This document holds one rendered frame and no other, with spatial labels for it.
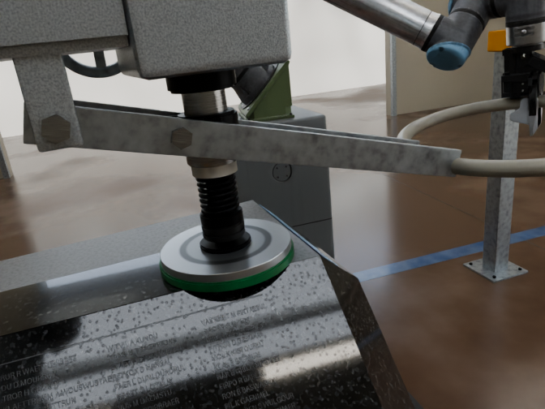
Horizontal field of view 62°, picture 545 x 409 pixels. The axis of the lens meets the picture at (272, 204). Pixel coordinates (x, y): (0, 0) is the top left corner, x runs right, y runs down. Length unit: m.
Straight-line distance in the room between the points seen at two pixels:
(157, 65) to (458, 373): 1.49
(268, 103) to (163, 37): 1.22
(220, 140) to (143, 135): 0.10
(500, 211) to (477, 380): 0.83
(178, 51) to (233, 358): 0.41
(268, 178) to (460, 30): 0.87
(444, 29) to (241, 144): 0.69
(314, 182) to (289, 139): 1.14
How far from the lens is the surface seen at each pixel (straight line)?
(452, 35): 1.21
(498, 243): 2.34
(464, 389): 1.73
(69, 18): 0.57
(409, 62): 6.68
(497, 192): 2.26
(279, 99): 1.77
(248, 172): 1.73
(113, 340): 0.69
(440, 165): 0.86
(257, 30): 0.60
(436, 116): 1.22
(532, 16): 1.24
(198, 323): 0.68
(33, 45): 0.58
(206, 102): 0.66
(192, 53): 0.58
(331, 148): 0.72
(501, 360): 1.88
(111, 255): 0.87
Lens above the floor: 1.13
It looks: 20 degrees down
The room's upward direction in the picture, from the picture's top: 6 degrees counter-clockwise
